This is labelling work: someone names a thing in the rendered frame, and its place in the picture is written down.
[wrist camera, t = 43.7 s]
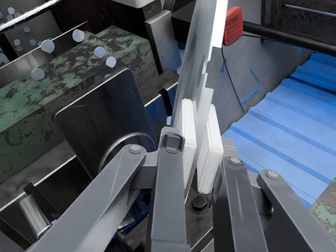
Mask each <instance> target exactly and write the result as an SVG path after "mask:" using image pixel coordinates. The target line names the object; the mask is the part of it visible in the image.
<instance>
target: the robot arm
mask: <svg viewBox="0 0 336 252"><path fill-rule="evenodd" d="M196 148H197V143H196V133H195V122H194V112H193V102H192V101H191V100H190V99H185V98H184V100H183V99H182V102H181V106H180V111H179V116H178V120H177V125H176V128H173V127H168V126H165V127H164V128H162V129H161V134H160V139H159V144H158V149H157V151H154V152H147V151H146V149H145V148H144V147H143V146H140V145H137V144H128V145H125V146H124V147H123V148H122V149H121V150H120V151H119V152H118V153H117V154H116V155H115V157H114V158H113V159H112V160H111V161H110V162H109V163H108V164H107V165H106V167H105V168H104V169H103V170H102V171H101V172H100V173H99V174H98V175H97V176H96V178H95V179H94V180H93V181H92V182H91V183H90V184H89V185H88V186H87V188H86V189H85V190H84V191H83V192H82V193H81V194H80V195H79V196H78V198H77V199H76V200H75V201H74V202H73V203H72V204H71V205H70V206H69V208H68V209H67V210H66V211H65V212H64V213H63V214H62V215H61V216H60V218H59V219H58V220H57V221H56V222H55V223H54V224H53V225H52V226H51V227H50V229H49V230H48V231H47V232H46V233H45V234H44V235H43V236H42V237H41V239H40V240H39V241H38V242H37V243H36V244H35V245H34V246H33V247H32V249H30V250H29V251H27V252H104V251H105V249H106V248H107V246H108V244H109V243H110V241H111V239H112V238H113V236H114V234H115V233H116V231H117V229H118V228H119V226H120V224H121V223H122V221H123V219H124V218H125V216H126V214H127V213H128V211H129V209H130V208H131V206H132V204H133V203H134V201H135V199H136V198H137V196H138V194H139V192H140V189H151V196H150V205H149V213H148V222H147V231H146V239H145V248H144V252H191V246H190V245H189V244H187V236H186V213H185V189H186V186H187V182H188V178H189V175H190V171H191V167H192V163H193V159H194V155H195V151H196ZM213 188H214V190H213V193H212V189H213ZM197 190H198V192H199V193H200V194H203V195H209V194H211V193H212V196H211V200H210V203H209V206H208V208H211V206H212V220H213V238H214V252H336V243H335V242H334V241H333V239H332V238H331V237H330V236H329V234H328V233H327V232H326V231H325V229H324V228H323V227H322V226H321V224H320V223H319V222H318V221H317V219H316V218H315V217H314V216H313V214H312V213H311V212H310V211H309V209H308V208H307V207H306V205H305V204H304V203H303V202H302V200H301V199H300V198H299V197H298V195H297V194H296V193H295V192H294V190H293V189H292V188H291V187H290V185H289V184H288V183H287V182H286V180H285V179H284V178H283V177H282V176H281V175H280V174H279V173H277V172H276V171H273V170H271V169H262V170H260V172H259V174H257V173H254V172H252V171H249V170H247V166H246V164H245V162H244V161H242V160H241V159H239V155H238V152H237V148H236V145H235V143H234V141H233V140H232V139H231V138H226V137H221V135H220V130H219V125H218V120H217V115H216V110H215V106H214V105H213V104H211V105H210V110H209V114H208V119H207V123H206V127H205V132H204V136H203V140H202V144H201V148H200V152H199V156H198V160H197ZM272 209H273V211H272Z"/></svg>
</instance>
